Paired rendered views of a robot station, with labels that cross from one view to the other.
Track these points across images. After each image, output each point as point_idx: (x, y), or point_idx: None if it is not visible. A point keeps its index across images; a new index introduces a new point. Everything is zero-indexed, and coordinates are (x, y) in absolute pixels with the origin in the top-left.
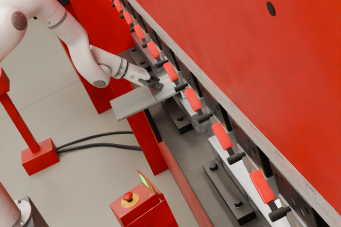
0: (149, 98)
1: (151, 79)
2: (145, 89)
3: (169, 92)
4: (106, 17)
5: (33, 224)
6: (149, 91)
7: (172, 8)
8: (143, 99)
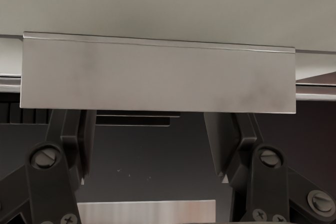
0: (16, 16)
1: (223, 149)
2: (312, 40)
3: (9, 65)
4: None
5: None
6: (195, 40)
7: None
8: None
